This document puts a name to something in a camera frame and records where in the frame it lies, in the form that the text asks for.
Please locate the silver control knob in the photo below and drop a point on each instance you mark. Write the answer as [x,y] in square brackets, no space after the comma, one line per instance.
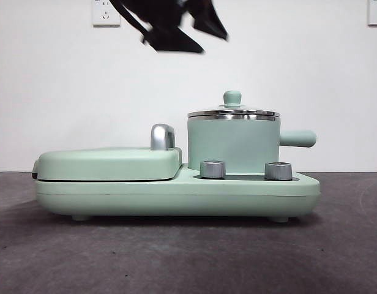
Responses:
[278,171]
[212,170]

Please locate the green steamer pot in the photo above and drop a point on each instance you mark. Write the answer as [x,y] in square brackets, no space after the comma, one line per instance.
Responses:
[234,141]

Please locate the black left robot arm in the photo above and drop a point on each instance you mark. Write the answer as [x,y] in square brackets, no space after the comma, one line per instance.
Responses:
[170,12]

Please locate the green griddle cover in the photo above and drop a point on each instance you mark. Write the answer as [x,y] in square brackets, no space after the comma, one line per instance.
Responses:
[109,163]

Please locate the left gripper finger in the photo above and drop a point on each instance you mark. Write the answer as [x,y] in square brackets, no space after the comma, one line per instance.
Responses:
[213,21]
[173,41]

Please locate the glass lid with green knob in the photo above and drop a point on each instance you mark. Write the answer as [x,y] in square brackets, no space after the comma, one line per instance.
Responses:
[233,98]

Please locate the white wall socket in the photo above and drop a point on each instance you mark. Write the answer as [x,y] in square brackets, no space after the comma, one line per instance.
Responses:
[103,15]
[376,12]

